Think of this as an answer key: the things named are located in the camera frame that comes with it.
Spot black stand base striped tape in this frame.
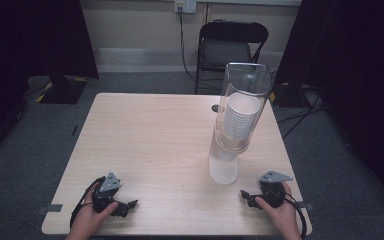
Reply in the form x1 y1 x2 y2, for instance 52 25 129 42
35 75 89 105
268 81 312 109

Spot black wall socket cable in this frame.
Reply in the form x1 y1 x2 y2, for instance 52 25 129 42
178 11 225 92

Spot person's left hand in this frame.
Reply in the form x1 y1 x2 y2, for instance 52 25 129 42
65 191 120 240

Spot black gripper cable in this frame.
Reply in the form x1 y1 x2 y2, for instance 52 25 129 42
282 195 308 240
69 177 102 232

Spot black folding chair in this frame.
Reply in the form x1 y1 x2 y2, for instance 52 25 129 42
194 19 270 95

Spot stack of white paper cups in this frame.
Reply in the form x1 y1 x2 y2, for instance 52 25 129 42
220 91 262 141

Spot black floor cables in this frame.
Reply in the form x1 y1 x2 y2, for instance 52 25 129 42
275 89 325 140

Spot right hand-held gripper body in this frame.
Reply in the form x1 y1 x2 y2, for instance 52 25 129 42
258 170 294 209

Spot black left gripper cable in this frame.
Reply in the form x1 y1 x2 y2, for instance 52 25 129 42
69 177 102 232

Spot white wall socket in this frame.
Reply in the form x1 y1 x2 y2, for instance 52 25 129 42
174 0 198 15

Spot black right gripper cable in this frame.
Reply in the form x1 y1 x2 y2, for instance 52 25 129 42
282 195 308 240

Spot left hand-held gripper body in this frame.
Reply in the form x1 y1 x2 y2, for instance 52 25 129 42
91 171 123 214

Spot black curtain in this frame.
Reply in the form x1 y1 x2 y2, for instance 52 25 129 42
0 0 100 169
274 0 384 216

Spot clear tube cup dispenser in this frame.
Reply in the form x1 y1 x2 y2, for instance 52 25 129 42
207 62 274 186

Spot person's right hand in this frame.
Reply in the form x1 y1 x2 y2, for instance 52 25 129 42
254 181 303 240

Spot grey table edge bracket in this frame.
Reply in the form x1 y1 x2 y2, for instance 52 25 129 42
36 203 64 215
296 201 315 211

